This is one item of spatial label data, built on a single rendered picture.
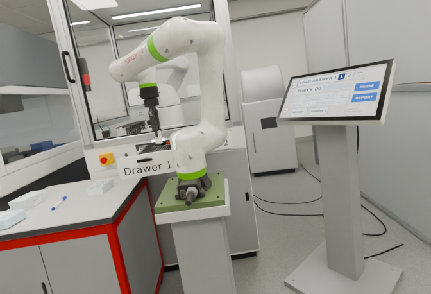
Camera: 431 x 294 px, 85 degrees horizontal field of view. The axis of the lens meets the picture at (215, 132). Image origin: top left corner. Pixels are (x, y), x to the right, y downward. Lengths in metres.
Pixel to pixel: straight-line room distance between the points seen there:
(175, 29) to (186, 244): 0.79
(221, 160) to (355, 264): 0.93
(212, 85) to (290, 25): 4.07
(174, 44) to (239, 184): 1.04
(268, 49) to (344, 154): 3.65
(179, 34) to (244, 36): 3.97
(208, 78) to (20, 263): 1.05
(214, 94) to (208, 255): 0.65
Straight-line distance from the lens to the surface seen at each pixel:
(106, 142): 1.62
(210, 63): 0.97
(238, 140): 1.52
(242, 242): 1.80
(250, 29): 4.82
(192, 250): 1.05
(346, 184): 1.43
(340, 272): 1.74
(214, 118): 1.00
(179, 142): 0.90
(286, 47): 4.87
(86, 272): 1.24
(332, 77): 1.39
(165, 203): 0.95
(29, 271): 1.33
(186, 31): 0.85
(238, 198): 1.64
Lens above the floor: 1.16
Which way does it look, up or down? 9 degrees down
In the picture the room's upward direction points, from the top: 9 degrees counter-clockwise
